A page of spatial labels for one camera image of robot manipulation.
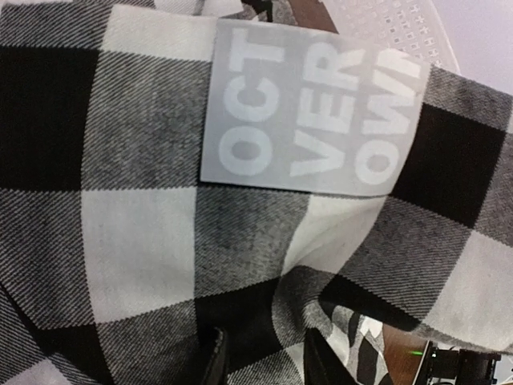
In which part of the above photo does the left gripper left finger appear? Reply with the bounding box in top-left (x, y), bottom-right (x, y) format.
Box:
top-left (200, 328), bottom-right (228, 385)

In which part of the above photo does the white plastic basket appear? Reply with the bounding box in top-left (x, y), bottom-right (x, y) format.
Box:
top-left (323, 0), bottom-right (460, 74)

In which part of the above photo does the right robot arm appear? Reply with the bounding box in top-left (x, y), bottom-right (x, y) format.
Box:
top-left (413, 342), bottom-right (512, 385)

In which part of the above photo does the black white checkered shirt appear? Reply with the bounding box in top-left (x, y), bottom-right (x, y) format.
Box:
top-left (1, 1), bottom-right (512, 384)

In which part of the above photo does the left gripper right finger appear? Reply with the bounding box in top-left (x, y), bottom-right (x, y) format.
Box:
top-left (304, 330), bottom-right (349, 385)

